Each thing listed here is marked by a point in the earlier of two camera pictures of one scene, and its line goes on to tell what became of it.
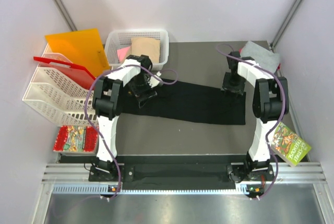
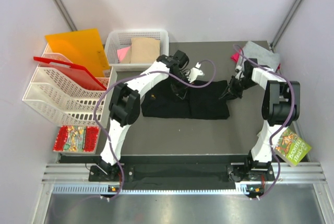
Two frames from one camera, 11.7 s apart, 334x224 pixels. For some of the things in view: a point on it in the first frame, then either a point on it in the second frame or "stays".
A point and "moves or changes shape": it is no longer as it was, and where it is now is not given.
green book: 288,145 stays
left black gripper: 140,94 -> 181,91
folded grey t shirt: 264,56 stays
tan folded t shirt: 147,46 stays
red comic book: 77,139 stays
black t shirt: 202,102 moves or changes shape
